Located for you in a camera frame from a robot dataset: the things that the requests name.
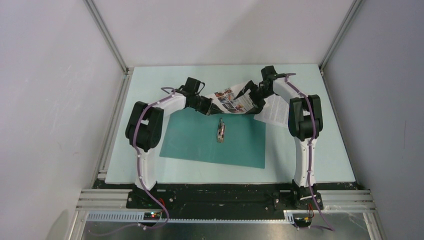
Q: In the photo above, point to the aluminium frame post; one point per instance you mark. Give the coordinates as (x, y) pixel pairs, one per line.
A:
(346, 23)
(106, 34)

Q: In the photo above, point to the printed paper file top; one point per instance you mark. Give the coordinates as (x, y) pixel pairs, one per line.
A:
(225, 100)

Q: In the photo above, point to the teal green folder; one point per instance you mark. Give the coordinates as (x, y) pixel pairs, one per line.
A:
(192, 136)

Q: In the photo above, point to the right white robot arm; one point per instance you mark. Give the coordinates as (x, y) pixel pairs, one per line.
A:
(305, 122)

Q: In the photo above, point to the printed paper file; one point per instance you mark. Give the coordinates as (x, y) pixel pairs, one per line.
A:
(225, 100)
(275, 112)

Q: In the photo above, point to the white slotted cable duct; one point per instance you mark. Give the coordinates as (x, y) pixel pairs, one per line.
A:
(142, 217)

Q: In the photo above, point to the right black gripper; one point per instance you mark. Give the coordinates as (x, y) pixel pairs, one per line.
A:
(258, 105)

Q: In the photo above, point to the controller board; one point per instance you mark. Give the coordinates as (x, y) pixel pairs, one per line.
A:
(302, 222)
(152, 216)

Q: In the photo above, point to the right aluminium frame post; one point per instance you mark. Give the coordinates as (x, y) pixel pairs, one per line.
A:
(346, 23)

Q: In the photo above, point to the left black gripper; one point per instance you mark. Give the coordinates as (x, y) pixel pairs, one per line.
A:
(210, 108)

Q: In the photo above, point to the metal folder clip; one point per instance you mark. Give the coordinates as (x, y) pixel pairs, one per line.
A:
(220, 131)

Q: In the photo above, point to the right controller board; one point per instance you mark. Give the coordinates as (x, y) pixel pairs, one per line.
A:
(302, 222)

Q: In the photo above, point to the printed paper file bottom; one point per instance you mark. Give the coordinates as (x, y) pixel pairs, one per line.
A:
(275, 112)

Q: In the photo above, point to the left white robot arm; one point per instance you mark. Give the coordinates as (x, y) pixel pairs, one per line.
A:
(145, 124)

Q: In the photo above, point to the left aluminium frame post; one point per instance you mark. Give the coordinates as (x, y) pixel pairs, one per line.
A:
(106, 34)

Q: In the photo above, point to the left controller board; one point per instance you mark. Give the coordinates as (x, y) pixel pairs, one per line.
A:
(152, 216)

